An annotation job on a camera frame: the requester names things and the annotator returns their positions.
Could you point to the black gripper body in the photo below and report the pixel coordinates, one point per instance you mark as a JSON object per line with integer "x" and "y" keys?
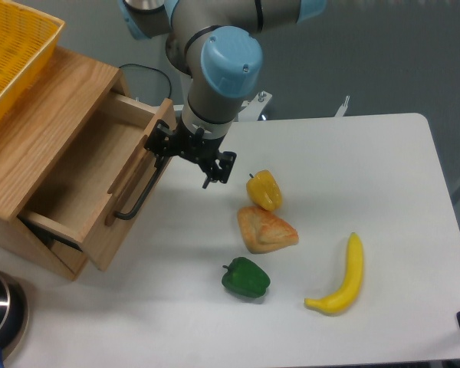
{"x": 194, "y": 147}

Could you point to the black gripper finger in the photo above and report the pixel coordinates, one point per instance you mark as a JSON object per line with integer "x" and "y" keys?
{"x": 218, "y": 167}
{"x": 161, "y": 142}

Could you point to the black metal drawer handle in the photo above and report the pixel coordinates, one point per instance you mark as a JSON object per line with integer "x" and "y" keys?
{"x": 133, "y": 212}

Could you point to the wooden top drawer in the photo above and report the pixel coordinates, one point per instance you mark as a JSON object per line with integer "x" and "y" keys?
{"x": 103, "y": 171}

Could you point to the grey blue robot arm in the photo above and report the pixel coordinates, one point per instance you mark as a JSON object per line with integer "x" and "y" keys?
{"x": 217, "y": 43}

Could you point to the wooden drawer cabinet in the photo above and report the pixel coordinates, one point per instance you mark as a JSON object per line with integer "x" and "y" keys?
{"x": 34, "y": 135}

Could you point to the yellow bell pepper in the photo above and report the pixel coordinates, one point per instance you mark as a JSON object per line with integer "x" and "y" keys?
{"x": 264, "y": 191}

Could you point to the golden pastry turnover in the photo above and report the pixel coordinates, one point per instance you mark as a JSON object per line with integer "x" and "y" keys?
{"x": 264, "y": 232}

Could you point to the green bell pepper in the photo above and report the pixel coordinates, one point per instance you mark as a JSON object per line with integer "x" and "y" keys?
{"x": 245, "y": 278}

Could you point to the yellow plastic basket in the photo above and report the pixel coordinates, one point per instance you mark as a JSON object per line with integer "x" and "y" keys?
{"x": 28, "y": 38}

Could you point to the yellow banana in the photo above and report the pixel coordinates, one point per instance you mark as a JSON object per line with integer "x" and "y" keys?
{"x": 347, "y": 293}

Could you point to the dark metal pot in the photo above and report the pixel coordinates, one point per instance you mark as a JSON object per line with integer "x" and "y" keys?
{"x": 14, "y": 314}

